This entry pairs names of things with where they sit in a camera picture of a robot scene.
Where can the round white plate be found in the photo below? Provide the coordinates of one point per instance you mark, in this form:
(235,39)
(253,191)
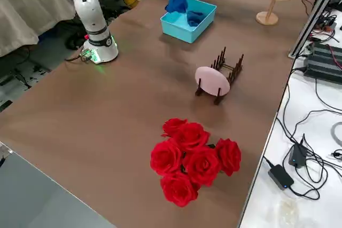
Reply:
(212,81)

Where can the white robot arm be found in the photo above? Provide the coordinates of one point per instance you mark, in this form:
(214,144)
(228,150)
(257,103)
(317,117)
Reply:
(91,17)

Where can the cyan plastic box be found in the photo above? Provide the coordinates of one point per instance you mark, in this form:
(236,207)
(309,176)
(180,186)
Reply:
(181,31)

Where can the dark wooden dish rack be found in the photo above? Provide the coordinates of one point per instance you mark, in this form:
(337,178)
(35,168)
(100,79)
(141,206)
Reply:
(235,70)

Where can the small green circuit board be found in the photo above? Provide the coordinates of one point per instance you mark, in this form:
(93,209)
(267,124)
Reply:
(86,55)

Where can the red artificial rose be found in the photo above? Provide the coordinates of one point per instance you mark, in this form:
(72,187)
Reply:
(173,127)
(203,166)
(165,157)
(192,135)
(179,190)
(229,157)

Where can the black ribbed power supply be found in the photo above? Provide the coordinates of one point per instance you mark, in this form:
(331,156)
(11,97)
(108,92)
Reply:
(323,61)

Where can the beige curtain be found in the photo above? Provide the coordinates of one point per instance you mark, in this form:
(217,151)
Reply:
(21,11)

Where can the small black power adapter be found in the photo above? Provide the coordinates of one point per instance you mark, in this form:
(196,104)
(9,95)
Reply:
(296,156)

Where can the flat black power adapter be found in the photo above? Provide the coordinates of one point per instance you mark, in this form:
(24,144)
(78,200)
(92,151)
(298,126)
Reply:
(280,177)

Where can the grey metal panel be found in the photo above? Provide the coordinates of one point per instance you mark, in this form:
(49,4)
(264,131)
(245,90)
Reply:
(32,198)

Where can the aluminium camera post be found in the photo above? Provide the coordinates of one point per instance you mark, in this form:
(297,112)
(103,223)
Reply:
(310,22)

